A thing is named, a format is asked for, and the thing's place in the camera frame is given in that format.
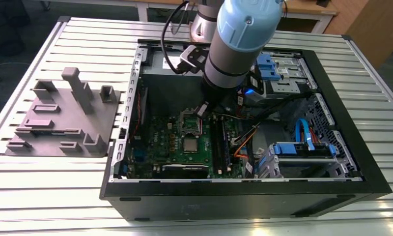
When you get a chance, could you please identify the metal socket cover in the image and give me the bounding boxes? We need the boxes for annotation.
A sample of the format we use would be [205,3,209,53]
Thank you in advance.
[180,107,200,136]

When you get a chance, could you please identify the silver CPU green edge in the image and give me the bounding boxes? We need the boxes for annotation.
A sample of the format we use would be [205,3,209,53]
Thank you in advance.
[183,139,199,152]

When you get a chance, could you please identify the CPU socket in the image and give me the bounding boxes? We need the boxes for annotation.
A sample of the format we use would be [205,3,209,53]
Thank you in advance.
[180,135,201,155]

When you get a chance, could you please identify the grey power supply unit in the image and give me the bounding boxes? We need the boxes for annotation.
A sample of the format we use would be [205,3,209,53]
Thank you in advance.
[140,51,207,116]

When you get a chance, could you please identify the blue drive carrier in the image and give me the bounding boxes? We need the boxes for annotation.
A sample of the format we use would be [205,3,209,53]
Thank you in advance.
[257,54,281,81]

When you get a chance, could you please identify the black RAM slot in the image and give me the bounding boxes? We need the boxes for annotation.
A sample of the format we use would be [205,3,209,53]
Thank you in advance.
[219,117,229,173]
[211,118,221,173]
[215,117,225,173]

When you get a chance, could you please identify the silver optical drive cage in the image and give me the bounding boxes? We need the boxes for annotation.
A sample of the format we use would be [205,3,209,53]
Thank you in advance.
[261,50,317,107]

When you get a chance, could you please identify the green motherboard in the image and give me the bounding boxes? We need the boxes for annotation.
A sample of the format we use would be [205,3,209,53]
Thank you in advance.
[127,105,247,179]

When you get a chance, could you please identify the hard disk in blue carrier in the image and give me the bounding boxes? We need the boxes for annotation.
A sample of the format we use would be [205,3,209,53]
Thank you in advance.
[271,142,337,160]

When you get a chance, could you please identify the black graphics card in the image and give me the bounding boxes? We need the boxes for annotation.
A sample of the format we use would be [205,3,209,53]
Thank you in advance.
[152,162,209,179]

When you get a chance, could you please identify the silver disk bay cage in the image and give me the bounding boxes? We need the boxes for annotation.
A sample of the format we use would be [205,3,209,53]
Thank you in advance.
[253,141,363,179]

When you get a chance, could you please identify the black PC case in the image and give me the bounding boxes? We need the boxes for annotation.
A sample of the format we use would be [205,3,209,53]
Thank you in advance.
[99,38,393,222]

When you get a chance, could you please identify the grey parts rack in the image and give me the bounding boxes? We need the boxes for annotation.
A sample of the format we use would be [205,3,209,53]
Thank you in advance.
[4,66,124,158]

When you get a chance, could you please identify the wooden cabinet panel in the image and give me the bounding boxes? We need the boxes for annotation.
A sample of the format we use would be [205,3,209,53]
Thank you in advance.
[324,0,393,72]

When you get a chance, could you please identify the black white wire bundle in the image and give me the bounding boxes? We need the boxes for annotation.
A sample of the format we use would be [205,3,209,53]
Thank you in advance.
[212,108,253,121]

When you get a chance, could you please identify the wrist camera blue light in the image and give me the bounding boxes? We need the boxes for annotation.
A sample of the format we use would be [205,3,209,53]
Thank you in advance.
[240,73,267,104]

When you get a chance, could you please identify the black cable bundle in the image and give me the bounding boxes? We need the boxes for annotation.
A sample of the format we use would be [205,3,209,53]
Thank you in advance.
[235,92,315,146]

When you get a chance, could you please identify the orange wires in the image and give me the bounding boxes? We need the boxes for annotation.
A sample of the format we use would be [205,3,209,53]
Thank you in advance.
[233,144,251,161]

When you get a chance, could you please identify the blue flat wire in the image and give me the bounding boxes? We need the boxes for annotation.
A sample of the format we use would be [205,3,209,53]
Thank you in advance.
[295,118,315,152]

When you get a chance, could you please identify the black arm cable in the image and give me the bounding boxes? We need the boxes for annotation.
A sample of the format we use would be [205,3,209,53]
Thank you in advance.
[161,1,197,74]

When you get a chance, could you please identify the wooden desk white frame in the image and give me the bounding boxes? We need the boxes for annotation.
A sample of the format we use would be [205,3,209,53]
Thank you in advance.
[276,0,340,34]

